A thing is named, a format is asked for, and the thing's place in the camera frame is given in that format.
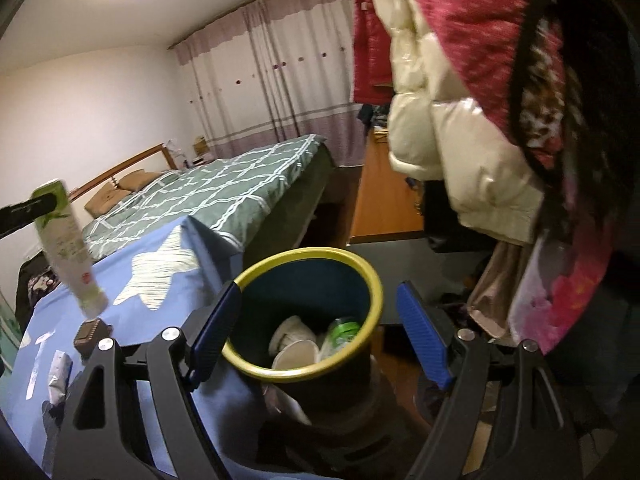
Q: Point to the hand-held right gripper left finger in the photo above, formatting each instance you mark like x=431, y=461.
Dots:
x=215, y=330

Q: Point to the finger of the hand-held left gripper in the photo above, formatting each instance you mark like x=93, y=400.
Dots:
x=22, y=214

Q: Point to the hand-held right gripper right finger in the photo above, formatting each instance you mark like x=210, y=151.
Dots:
x=422, y=335

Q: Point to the green and white bottle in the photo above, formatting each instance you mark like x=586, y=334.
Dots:
x=70, y=255

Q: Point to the blue yellow-rimmed trash bin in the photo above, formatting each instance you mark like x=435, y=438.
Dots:
x=310, y=280

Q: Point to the dark clothes pile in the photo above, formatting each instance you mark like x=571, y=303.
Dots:
x=35, y=280

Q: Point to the green bottle in bin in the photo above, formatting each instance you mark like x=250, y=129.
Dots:
x=342, y=332

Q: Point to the brown pillow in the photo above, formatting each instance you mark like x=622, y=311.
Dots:
x=137, y=180
x=102, y=202

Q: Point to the blue star-print tablecloth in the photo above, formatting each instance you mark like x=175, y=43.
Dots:
x=130, y=322

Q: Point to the beige cloth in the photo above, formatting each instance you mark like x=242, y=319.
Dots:
x=500, y=285

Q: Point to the small brown box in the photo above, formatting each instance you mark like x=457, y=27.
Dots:
x=92, y=335

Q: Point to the wooden desk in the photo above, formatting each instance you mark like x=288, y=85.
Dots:
x=385, y=195

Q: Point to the pink floral bag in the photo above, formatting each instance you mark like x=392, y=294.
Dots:
x=565, y=300

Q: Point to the green checked duvet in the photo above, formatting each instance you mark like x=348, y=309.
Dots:
x=225, y=180

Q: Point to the wooden bed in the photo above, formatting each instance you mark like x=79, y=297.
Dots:
x=300, y=195

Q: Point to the pale sachet packet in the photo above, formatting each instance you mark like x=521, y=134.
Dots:
x=57, y=375

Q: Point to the cream puffer jacket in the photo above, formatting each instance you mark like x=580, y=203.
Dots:
x=450, y=135

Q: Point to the mixed clothes pile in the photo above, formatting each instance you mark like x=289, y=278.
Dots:
x=375, y=116

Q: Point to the pink and cream curtain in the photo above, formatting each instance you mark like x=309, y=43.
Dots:
x=250, y=85

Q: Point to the dark patterned garment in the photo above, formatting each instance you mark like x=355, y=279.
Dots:
x=590, y=110

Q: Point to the red coat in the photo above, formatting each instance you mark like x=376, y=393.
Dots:
x=370, y=50

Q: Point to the red quilted jacket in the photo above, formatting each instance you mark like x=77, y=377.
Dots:
x=475, y=10

